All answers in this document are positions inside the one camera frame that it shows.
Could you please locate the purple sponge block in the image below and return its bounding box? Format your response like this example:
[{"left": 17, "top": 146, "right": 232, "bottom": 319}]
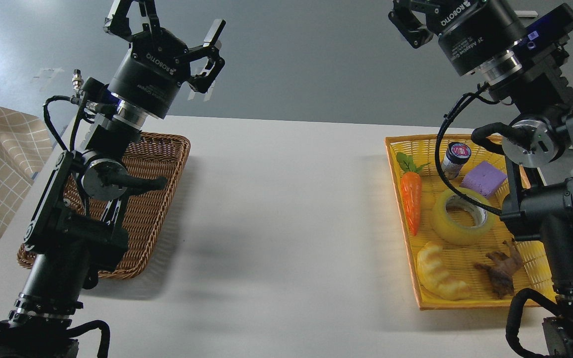
[{"left": 460, "top": 161, "right": 507, "bottom": 199}]

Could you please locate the brown toy animal figure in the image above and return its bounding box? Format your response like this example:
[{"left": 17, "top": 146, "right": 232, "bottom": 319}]
[{"left": 473, "top": 240, "right": 524, "bottom": 299}]

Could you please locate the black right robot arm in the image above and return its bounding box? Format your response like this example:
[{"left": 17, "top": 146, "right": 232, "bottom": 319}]
[{"left": 388, "top": 0, "right": 573, "bottom": 358}]

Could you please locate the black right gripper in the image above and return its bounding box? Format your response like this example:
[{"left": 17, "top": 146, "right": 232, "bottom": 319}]
[{"left": 388, "top": 0, "right": 526, "bottom": 76}]

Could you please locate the yellow plastic basket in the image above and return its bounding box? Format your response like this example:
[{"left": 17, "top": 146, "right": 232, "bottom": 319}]
[{"left": 384, "top": 134, "right": 556, "bottom": 310}]

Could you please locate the yellow tape roll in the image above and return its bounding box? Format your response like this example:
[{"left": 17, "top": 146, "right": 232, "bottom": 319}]
[{"left": 430, "top": 189, "right": 496, "bottom": 246}]

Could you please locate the orange toy carrot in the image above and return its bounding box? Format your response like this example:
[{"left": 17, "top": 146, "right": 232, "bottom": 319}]
[{"left": 395, "top": 152, "right": 429, "bottom": 236}]

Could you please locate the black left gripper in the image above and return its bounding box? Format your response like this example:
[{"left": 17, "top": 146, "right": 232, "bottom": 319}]
[{"left": 103, "top": 0, "right": 226, "bottom": 119}]

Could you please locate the small jar blue lid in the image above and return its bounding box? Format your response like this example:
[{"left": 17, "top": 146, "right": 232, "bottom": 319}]
[{"left": 441, "top": 141, "right": 472, "bottom": 180}]

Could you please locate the brown wicker basket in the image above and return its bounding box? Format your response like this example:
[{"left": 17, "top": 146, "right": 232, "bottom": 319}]
[{"left": 17, "top": 131, "right": 191, "bottom": 280}]

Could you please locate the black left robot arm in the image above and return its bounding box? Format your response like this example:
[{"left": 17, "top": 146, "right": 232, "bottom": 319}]
[{"left": 0, "top": 0, "right": 226, "bottom": 358}]

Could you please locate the toy croissant bread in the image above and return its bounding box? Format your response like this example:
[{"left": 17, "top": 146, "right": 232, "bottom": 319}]
[{"left": 416, "top": 242, "right": 472, "bottom": 301}]

